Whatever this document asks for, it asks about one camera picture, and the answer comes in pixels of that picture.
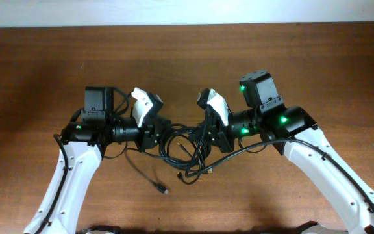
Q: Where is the thin black USB cable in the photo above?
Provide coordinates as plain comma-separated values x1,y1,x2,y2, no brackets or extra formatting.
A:
123,126,214,195

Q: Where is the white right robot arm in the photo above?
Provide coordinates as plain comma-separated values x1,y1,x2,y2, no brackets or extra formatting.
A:
192,70,374,233

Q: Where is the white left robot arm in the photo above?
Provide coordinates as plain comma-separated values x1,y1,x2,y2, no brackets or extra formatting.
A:
24,86,171,233

